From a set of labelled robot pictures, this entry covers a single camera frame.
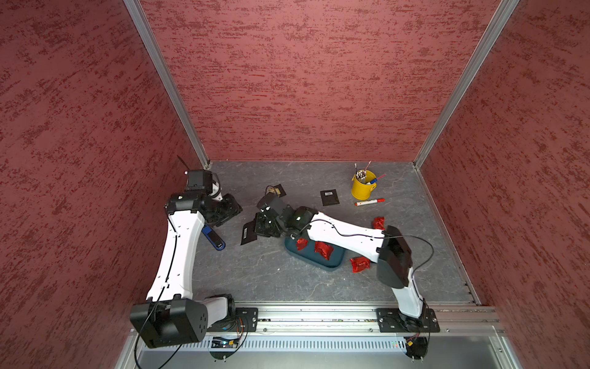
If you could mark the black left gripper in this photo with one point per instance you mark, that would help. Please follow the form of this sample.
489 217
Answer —
233 210

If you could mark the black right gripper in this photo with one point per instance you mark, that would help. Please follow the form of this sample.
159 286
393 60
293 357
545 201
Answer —
260 227

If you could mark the black yellow oolong tea bag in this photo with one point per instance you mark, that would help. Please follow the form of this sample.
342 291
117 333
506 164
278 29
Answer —
278 190

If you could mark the red tea bag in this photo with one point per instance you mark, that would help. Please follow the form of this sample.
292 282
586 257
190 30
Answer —
301 244
323 249
359 264
378 223

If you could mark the black tea bag with label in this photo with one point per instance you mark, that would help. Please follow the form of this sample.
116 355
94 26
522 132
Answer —
329 197

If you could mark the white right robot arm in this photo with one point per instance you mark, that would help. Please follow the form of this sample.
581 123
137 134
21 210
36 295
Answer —
388 249

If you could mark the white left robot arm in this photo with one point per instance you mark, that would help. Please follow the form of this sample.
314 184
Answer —
171 316

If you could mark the teal storage box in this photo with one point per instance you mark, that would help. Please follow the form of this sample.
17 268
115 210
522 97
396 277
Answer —
311 257

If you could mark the blue marker pen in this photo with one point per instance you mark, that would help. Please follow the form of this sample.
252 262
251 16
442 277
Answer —
212 236

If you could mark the yellow pen cup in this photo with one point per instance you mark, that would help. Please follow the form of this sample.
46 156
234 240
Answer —
364 183

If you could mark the red white marker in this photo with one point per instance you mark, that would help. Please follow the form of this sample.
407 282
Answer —
370 201

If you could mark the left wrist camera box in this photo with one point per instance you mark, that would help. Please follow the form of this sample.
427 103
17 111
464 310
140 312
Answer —
199 181

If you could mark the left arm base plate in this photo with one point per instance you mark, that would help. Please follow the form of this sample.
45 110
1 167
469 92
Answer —
243 320

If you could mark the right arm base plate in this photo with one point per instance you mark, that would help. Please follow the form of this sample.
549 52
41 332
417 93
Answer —
391 320

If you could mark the aluminium front rail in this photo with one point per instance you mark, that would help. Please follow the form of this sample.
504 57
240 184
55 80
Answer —
360 319

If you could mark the aluminium corner post left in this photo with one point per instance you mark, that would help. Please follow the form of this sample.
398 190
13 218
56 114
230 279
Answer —
147 36

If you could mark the aluminium corner post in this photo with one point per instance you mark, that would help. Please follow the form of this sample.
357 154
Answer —
147 36
484 46

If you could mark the aluminium corner post right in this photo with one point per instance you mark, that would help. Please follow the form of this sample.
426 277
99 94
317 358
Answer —
484 46

